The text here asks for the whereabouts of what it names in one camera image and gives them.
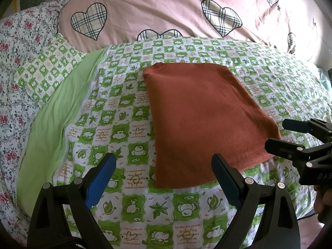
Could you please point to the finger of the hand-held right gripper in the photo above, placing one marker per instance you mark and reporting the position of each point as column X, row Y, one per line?
column 282, row 147
column 298, row 125

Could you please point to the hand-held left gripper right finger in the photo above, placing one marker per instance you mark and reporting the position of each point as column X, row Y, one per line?
column 228, row 181

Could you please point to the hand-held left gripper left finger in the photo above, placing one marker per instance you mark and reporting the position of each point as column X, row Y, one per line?
column 99, row 179

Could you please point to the rust orange sweater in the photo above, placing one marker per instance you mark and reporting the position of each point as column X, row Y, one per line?
column 202, row 114

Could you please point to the person's right hand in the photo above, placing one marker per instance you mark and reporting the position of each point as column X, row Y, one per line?
column 324, row 199

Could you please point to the teal cloth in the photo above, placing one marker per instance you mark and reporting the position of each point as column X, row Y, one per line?
column 325, row 76

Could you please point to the green checkered blanket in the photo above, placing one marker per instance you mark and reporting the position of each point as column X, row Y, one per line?
column 124, row 124

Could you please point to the green checkered pillow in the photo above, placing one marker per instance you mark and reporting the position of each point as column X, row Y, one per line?
column 49, row 67

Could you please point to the floral bed sheet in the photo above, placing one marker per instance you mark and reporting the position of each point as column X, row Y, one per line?
column 15, row 44

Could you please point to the pink heart print duvet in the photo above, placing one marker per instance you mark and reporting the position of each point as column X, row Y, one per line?
column 160, row 5

